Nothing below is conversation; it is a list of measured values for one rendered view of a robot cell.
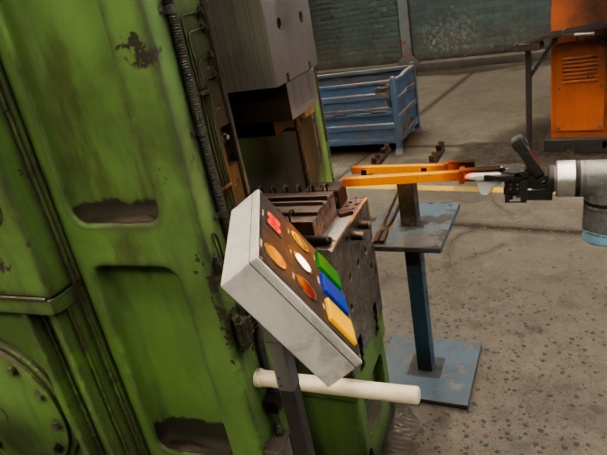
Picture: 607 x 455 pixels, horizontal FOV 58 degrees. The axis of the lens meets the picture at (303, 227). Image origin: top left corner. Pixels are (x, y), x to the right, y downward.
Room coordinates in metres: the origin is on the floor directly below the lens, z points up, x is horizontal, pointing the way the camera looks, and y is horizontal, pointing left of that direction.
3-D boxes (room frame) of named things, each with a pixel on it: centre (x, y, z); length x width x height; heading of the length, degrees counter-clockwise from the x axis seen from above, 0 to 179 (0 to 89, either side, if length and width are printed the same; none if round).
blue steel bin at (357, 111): (5.57, -0.72, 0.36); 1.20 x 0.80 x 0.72; 61
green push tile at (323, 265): (1.05, -0.03, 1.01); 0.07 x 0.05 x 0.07; 0
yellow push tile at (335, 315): (0.85, -0.03, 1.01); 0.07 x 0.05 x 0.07; 0
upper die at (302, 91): (1.59, 0.12, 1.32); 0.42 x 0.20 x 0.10; 65
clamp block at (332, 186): (1.68, -0.09, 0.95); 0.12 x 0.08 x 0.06; 65
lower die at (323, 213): (1.59, 0.12, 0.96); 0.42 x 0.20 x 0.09; 65
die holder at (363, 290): (1.64, 0.11, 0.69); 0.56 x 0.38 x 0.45; 65
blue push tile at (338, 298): (0.95, -0.03, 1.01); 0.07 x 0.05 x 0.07; 0
